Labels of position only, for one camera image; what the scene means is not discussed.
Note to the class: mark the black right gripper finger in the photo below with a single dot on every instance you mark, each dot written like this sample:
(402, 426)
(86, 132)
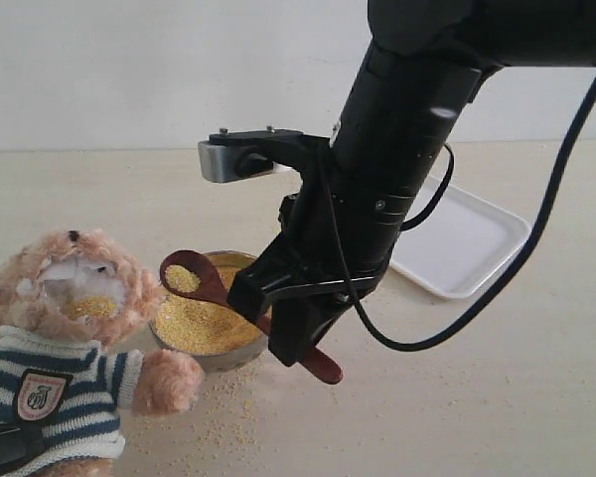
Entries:
(298, 324)
(248, 295)

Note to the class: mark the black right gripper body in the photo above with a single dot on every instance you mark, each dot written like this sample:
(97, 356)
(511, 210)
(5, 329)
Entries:
(322, 248)

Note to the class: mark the dark red wooden spoon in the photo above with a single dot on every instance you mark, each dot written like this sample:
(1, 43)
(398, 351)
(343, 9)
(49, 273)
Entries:
(195, 275)

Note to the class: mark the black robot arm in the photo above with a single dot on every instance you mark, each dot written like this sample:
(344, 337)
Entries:
(426, 61)

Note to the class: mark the teddy bear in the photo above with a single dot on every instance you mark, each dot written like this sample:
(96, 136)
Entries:
(78, 294)

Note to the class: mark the steel bowl of millet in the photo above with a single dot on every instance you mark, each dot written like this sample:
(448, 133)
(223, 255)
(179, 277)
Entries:
(220, 340)

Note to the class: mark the white plastic tray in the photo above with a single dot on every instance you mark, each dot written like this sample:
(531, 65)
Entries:
(463, 243)

